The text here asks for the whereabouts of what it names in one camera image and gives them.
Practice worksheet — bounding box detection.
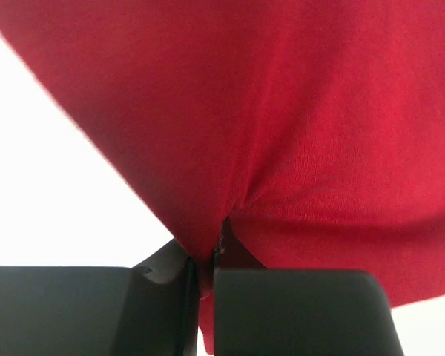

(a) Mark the dark red t shirt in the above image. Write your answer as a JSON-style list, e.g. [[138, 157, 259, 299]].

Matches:
[[0, 1, 445, 353]]

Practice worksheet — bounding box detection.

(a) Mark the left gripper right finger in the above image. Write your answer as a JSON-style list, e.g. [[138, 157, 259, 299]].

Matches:
[[211, 217, 405, 356]]

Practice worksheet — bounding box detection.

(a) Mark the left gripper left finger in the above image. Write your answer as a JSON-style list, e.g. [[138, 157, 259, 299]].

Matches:
[[0, 241, 200, 355]]

